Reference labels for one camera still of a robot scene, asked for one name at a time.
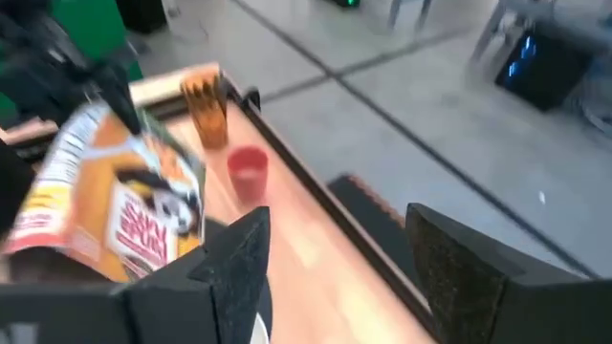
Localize black floor mat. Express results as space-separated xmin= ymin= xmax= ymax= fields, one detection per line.
xmin=327 ymin=174 xmax=422 ymax=288

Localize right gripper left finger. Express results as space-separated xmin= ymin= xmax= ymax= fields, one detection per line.
xmin=122 ymin=205 xmax=273 ymax=344

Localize black computer tower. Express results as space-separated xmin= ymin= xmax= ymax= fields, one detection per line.
xmin=494 ymin=28 xmax=594 ymax=112

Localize amber drinking glass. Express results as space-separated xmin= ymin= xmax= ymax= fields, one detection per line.
xmin=180 ymin=66 xmax=230 ymax=150

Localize red plastic cup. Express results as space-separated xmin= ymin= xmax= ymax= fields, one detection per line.
xmin=227 ymin=145 xmax=270 ymax=204

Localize black box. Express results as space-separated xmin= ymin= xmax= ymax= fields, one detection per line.
xmin=114 ymin=0 xmax=168 ymax=34

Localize black frame clamp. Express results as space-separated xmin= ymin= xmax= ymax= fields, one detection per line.
xmin=241 ymin=87 xmax=262 ymax=112

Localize grey chair legs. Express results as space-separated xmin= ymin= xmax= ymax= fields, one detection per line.
xmin=385 ymin=0 xmax=434 ymax=32

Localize orange cereal box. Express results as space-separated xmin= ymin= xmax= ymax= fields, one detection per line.
xmin=0 ymin=99 xmax=208 ymax=283

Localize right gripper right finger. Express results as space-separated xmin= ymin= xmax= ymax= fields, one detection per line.
xmin=404 ymin=203 xmax=592 ymax=344

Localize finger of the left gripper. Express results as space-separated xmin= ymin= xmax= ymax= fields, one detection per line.
xmin=0 ymin=140 xmax=35 ymax=238
xmin=93 ymin=61 xmax=143 ymax=136

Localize black table frame rail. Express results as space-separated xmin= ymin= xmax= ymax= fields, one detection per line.
xmin=138 ymin=75 xmax=439 ymax=343

